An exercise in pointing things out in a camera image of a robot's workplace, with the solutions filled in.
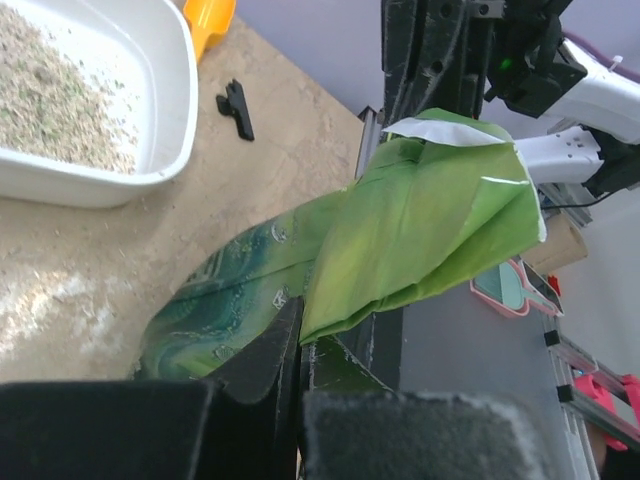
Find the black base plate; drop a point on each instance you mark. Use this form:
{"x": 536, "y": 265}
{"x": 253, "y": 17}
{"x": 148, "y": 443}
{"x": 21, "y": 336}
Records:
{"x": 376, "y": 343}

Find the grey cat litter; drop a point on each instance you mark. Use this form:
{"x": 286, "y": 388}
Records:
{"x": 50, "y": 109}

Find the green litter bag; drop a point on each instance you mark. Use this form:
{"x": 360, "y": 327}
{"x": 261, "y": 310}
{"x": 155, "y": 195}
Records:
{"x": 443, "y": 199}

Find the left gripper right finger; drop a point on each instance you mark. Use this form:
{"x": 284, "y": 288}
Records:
{"x": 355, "y": 427}

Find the red plastic clamp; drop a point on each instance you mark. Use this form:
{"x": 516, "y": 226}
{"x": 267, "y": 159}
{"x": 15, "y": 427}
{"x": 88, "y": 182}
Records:
{"x": 587, "y": 385}

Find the white litter box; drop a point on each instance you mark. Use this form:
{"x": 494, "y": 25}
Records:
{"x": 145, "y": 45}

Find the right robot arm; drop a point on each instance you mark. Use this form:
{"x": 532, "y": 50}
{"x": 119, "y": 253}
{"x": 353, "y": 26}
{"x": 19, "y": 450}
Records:
{"x": 538, "y": 69}

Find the black bag clip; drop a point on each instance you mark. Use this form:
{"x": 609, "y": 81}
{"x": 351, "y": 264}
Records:
{"x": 233, "y": 104}

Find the cardboard tube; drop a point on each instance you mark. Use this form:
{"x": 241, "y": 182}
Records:
{"x": 564, "y": 245}

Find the pink and teal tray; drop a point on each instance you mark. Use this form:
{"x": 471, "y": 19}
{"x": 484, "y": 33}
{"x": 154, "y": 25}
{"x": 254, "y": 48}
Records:
{"x": 513, "y": 289}

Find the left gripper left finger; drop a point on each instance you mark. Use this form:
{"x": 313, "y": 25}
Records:
{"x": 238, "y": 422}

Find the yellow plastic scoop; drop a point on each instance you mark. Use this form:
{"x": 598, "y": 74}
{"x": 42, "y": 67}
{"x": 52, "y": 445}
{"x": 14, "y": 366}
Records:
{"x": 209, "y": 22}

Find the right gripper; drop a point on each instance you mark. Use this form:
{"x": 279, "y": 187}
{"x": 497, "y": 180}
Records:
{"x": 454, "y": 55}

